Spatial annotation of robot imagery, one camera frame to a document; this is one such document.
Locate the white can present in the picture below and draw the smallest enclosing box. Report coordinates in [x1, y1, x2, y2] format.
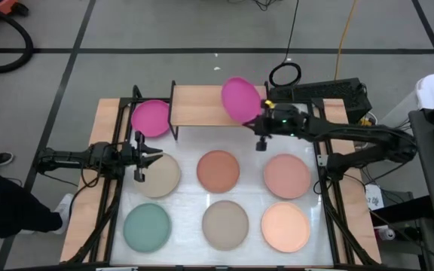
[377, 225, 396, 242]

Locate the wooden shelf with black legs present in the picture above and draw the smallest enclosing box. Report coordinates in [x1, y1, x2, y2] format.
[167, 80, 270, 142]

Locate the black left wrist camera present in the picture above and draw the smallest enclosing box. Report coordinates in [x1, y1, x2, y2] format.
[121, 141, 136, 160]

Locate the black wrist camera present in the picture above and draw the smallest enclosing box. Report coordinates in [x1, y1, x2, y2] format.
[121, 141, 136, 160]
[274, 105, 298, 124]

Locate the yellow cable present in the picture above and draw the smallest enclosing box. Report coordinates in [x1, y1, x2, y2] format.
[332, 0, 360, 81]

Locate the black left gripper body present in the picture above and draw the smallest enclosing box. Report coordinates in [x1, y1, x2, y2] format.
[121, 130, 146, 184]

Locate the black vacuum hose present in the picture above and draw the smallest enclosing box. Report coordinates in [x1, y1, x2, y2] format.
[0, 0, 35, 74]

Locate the terracotta round plate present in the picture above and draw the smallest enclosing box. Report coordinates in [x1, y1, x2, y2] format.
[196, 149, 241, 194]

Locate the black coiled cable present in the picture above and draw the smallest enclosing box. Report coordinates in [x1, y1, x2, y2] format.
[267, 0, 303, 89]

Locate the white table mat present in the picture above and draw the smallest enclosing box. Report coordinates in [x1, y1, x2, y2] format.
[109, 102, 335, 266]

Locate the black aluminium table frame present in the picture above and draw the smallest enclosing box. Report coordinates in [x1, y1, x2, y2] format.
[64, 84, 382, 271]

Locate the magenta round plate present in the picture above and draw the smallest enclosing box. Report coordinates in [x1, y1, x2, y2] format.
[221, 76, 263, 125]
[130, 99, 172, 139]

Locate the black floor box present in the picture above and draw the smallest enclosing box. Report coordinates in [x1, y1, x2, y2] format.
[371, 195, 434, 227]

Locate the light peach round plate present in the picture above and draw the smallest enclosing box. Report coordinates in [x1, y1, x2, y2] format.
[260, 201, 311, 254]

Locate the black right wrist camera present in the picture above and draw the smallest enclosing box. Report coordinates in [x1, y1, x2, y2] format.
[274, 105, 298, 124]

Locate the taupe round plate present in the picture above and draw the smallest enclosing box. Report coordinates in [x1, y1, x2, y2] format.
[201, 199, 250, 251]

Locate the teal round plate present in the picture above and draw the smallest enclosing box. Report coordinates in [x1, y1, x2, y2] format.
[122, 202, 173, 254]

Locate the beige round plate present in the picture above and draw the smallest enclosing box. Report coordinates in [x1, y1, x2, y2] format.
[133, 152, 182, 199]

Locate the salmon pink round plate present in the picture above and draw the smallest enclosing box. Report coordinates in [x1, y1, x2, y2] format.
[263, 153, 312, 200]

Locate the translucent grey plastic cover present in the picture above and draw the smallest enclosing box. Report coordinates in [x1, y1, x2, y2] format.
[378, 88, 429, 165]

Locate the white paper sheet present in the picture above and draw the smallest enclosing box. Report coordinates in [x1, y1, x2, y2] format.
[365, 183, 386, 211]

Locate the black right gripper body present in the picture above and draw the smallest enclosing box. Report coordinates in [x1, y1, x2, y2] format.
[253, 99, 310, 152]

